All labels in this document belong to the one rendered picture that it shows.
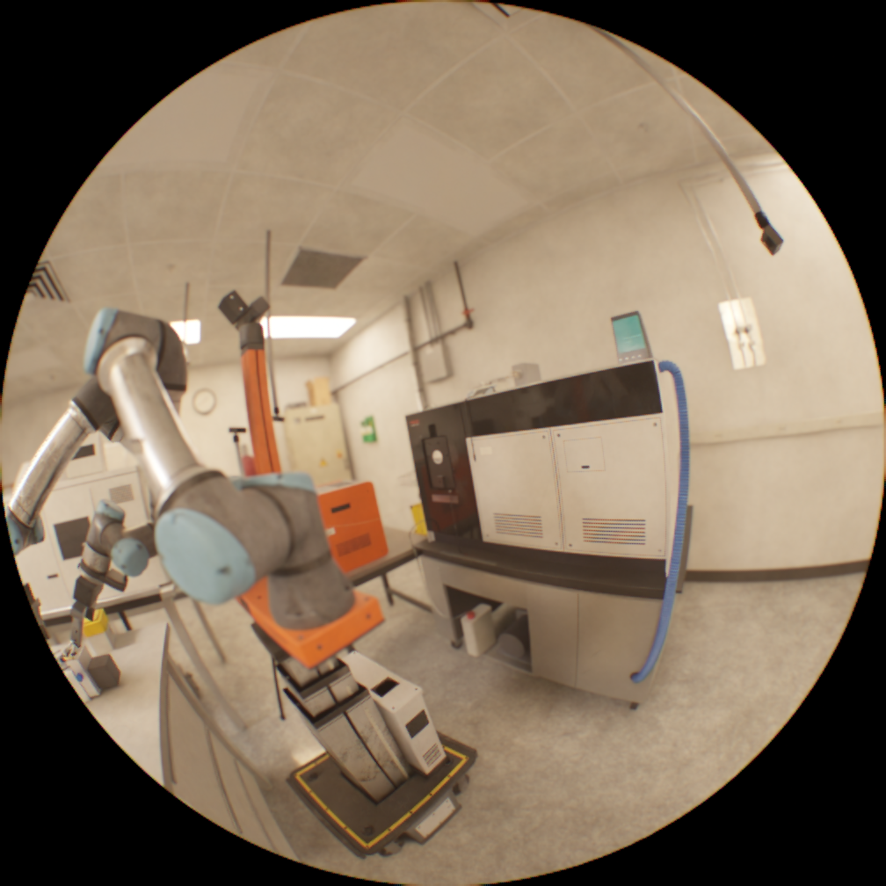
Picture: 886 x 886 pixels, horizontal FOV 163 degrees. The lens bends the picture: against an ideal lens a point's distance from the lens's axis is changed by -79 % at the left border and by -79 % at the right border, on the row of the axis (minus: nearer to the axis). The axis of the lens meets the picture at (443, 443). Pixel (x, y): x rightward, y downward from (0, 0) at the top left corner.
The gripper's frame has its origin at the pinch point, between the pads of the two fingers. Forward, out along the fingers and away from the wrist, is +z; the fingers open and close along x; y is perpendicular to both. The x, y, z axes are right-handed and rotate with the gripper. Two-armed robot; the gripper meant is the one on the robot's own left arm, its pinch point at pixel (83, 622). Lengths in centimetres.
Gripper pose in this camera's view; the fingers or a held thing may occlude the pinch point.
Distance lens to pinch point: 93.5
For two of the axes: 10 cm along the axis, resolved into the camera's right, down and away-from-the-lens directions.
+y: -6.4, -5.1, -5.8
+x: 7.0, -0.9, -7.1
